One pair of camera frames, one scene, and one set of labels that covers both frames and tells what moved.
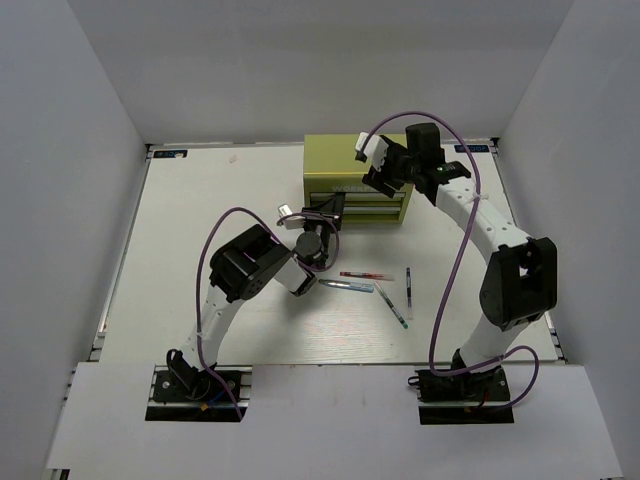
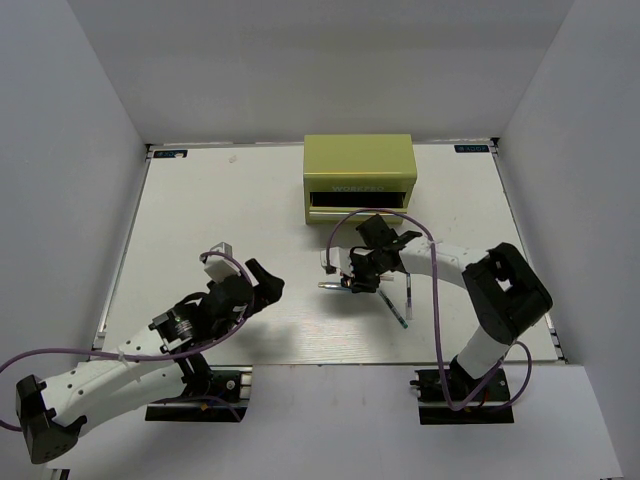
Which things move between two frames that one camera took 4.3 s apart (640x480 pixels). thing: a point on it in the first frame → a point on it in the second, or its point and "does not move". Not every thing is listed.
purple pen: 409,294 does not move
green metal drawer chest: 331,167 does not move
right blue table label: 472,148 does not move
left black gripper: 330,207 → 268,290
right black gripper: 378,180 → 361,284
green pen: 390,304 does not move
